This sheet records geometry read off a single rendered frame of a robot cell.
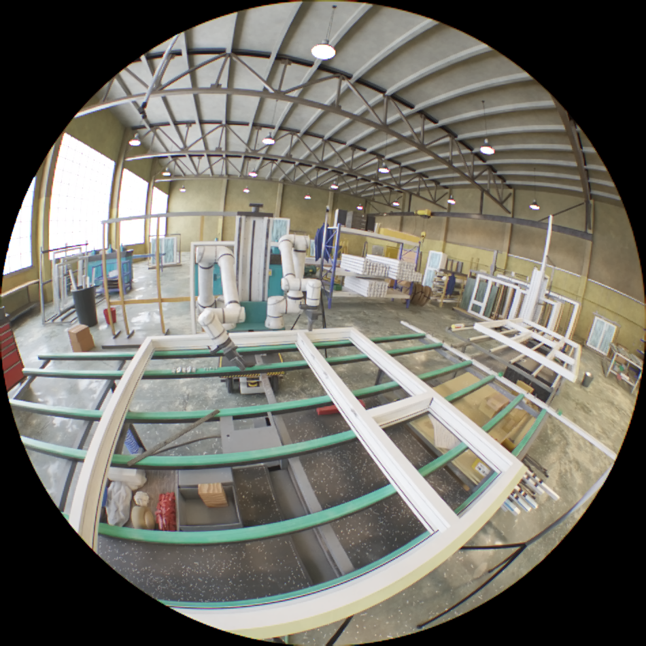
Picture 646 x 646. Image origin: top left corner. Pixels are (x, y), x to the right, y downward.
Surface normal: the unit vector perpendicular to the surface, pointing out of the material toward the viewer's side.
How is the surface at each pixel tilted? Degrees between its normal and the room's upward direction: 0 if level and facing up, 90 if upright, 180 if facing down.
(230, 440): 0
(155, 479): 0
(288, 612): 0
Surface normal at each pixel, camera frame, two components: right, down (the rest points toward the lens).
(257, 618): 0.11, -0.93
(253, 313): 0.33, 0.37
